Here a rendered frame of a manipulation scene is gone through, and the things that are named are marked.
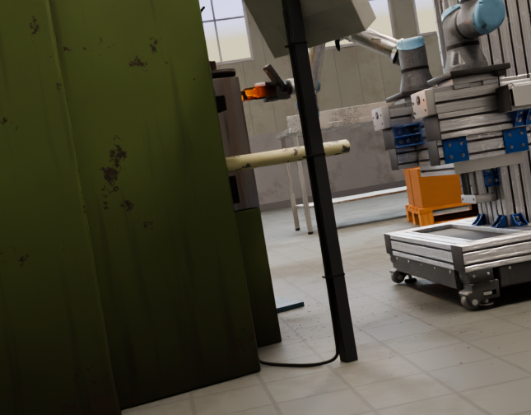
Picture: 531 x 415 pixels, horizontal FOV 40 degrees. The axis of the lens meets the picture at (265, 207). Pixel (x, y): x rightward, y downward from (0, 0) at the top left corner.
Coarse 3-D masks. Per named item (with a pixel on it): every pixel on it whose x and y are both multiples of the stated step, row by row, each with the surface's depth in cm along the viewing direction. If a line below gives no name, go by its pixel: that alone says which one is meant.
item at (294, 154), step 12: (324, 144) 234; (336, 144) 235; (348, 144) 237; (240, 156) 223; (252, 156) 224; (264, 156) 225; (276, 156) 227; (288, 156) 228; (300, 156) 230; (228, 168) 221; (240, 168) 223; (252, 168) 226
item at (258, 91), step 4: (256, 88) 311; (260, 88) 313; (264, 88) 314; (268, 88) 315; (272, 88) 316; (248, 92) 310; (252, 92) 311; (256, 92) 311; (260, 92) 313; (264, 92) 314; (268, 92) 315; (272, 92) 316; (260, 96) 313; (264, 96) 316
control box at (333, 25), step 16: (256, 0) 216; (272, 0) 213; (304, 0) 208; (320, 0) 205; (336, 0) 203; (352, 0) 201; (368, 0) 207; (256, 16) 220; (272, 16) 217; (304, 16) 212; (320, 16) 209; (336, 16) 206; (352, 16) 204; (368, 16) 206; (272, 32) 221; (320, 32) 212; (336, 32) 210; (352, 32) 207; (272, 48) 225
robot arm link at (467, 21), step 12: (468, 0) 245; (480, 0) 242; (492, 0) 243; (468, 12) 246; (480, 12) 242; (492, 12) 244; (504, 12) 245; (468, 24) 248; (480, 24) 244; (492, 24) 244; (468, 36) 254
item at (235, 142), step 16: (224, 80) 245; (240, 96) 248; (224, 112) 245; (240, 112) 247; (224, 128) 245; (240, 128) 247; (224, 144) 245; (240, 144) 247; (240, 176) 247; (240, 192) 247; (256, 192) 249; (240, 208) 246
